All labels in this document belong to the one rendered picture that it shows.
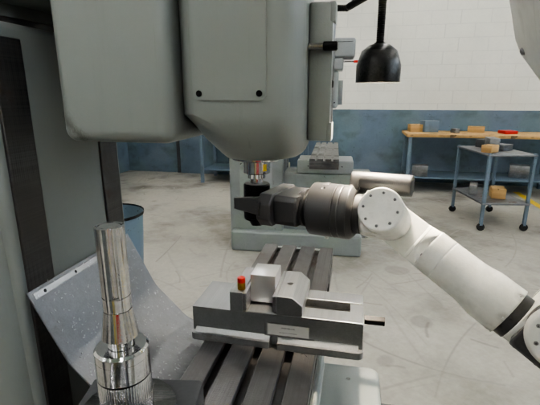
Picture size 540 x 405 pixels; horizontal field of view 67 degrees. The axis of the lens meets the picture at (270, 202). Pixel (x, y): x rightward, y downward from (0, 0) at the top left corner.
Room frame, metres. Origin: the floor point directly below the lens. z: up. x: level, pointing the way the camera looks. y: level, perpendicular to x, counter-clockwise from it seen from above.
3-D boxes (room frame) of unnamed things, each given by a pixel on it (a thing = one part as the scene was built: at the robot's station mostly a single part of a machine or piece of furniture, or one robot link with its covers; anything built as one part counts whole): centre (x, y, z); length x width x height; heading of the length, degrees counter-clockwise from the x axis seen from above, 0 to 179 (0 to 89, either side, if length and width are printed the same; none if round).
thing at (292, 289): (0.77, -0.05, 1.02); 0.12 x 0.06 x 0.04; 168
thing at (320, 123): (0.69, -0.08, 1.45); 0.04 x 0.04 x 0.21; 78
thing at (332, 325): (0.78, -0.02, 0.98); 0.35 x 0.15 x 0.11; 78
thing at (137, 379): (0.32, 0.13, 1.16); 0.05 x 0.05 x 0.06
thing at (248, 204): (0.68, 0.04, 1.23); 0.06 x 0.02 x 0.03; 63
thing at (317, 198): (0.67, -0.06, 1.23); 0.13 x 0.12 x 0.10; 153
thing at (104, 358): (0.32, 0.13, 1.19); 0.05 x 0.05 x 0.01
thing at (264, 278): (0.78, 0.01, 1.03); 0.06 x 0.05 x 0.06; 168
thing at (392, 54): (0.70, -0.18, 1.46); 0.07 x 0.07 x 0.06
